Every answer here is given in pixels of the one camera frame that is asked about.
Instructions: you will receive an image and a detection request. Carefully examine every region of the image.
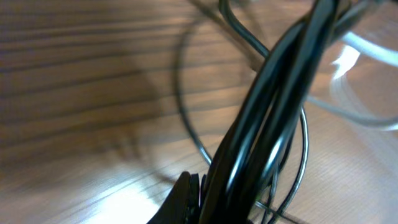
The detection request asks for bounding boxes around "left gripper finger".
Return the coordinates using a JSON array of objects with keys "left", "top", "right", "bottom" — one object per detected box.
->
[{"left": 147, "top": 171, "right": 199, "bottom": 224}]

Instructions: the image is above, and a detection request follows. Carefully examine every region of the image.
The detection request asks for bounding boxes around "black USB cable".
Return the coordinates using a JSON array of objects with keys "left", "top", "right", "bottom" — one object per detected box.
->
[{"left": 174, "top": 0, "right": 374, "bottom": 224}]

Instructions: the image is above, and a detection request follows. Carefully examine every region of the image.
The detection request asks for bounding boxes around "white USB cable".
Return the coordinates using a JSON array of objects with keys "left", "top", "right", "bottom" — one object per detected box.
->
[{"left": 304, "top": 30, "right": 398, "bottom": 131}]

